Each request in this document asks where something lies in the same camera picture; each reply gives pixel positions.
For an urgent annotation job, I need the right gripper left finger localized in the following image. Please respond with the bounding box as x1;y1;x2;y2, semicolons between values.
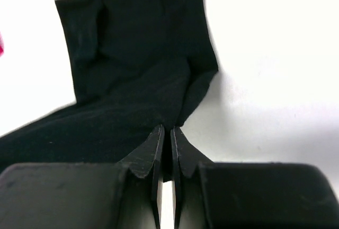
117;125;165;228

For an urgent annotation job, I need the black t-shirt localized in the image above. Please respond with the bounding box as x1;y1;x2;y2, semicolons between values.
1;0;218;166

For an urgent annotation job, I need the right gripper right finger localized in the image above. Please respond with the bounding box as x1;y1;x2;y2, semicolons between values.
170;127;214;228

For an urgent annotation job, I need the folded pink t-shirt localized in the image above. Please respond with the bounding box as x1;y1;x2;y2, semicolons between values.
0;35;4;56

